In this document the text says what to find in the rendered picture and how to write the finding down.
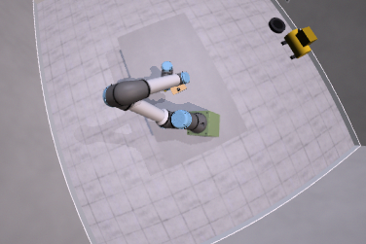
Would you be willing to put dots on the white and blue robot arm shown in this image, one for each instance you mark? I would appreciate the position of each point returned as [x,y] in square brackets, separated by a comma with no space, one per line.
[129,95]

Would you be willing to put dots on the peach flat mat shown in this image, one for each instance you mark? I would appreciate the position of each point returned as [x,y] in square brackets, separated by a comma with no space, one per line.
[174,89]

